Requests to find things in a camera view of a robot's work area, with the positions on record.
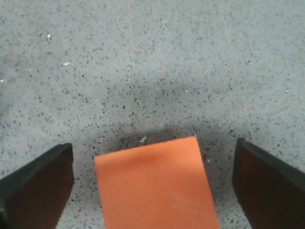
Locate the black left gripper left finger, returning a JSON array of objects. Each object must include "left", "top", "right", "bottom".
[{"left": 0, "top": 143, "right": 74, "bottom": 229}]

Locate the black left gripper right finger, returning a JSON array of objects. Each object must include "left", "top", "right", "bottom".
[{"left": 232, "top": 138, "right": 305, "bottom": 229}]

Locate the orange foam cube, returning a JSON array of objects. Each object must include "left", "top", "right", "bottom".
[{"left": 94, "top": 136, "right": 220, "bottom": 229}]

